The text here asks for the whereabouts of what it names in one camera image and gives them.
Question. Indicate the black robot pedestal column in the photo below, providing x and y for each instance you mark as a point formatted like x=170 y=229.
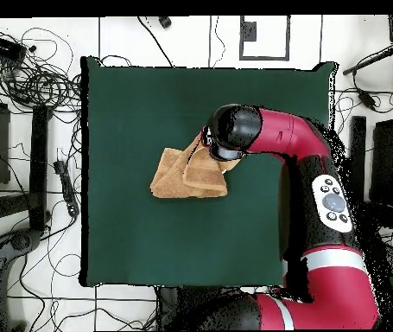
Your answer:
x=172 y=304

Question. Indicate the tan terry towel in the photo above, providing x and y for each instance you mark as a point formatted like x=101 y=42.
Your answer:
x=172 y=180

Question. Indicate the black tripod rod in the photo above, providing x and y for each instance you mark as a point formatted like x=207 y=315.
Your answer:
x=372 y=59

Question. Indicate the black metal stand frame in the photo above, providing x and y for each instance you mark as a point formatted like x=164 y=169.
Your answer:
x=39 y=155
x=358 y=145

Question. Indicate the black switch box with ports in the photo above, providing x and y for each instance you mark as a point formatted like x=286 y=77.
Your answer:
x=2 y=46

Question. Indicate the black power strip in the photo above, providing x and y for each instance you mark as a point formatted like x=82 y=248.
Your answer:
x=66 y=186

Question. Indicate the black power adapter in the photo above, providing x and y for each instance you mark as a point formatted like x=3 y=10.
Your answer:
x=367 y=99

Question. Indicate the dark green tablecloth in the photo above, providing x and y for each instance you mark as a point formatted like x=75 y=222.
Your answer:
x=130 y=103

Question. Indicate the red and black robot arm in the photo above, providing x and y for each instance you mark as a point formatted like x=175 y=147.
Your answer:
x=327 y=276

